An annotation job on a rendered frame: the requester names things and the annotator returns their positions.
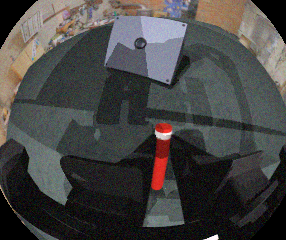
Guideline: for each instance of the red peg with white band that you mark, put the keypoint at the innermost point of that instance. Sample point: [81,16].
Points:
[163,134]

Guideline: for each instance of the grey sloped panel with hole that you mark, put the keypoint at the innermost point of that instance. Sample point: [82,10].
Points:
[148,46]

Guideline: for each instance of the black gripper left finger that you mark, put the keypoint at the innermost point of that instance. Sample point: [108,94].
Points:
[131,177]

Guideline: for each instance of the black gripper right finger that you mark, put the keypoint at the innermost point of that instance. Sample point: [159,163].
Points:
[200,176]

